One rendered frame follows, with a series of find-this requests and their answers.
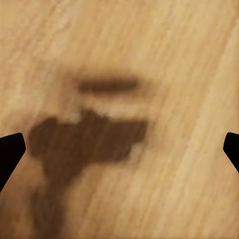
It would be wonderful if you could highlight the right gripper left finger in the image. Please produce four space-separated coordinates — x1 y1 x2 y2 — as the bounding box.
0 132 26 192

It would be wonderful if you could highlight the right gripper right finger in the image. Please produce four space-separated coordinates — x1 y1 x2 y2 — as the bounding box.
223 132 239 172

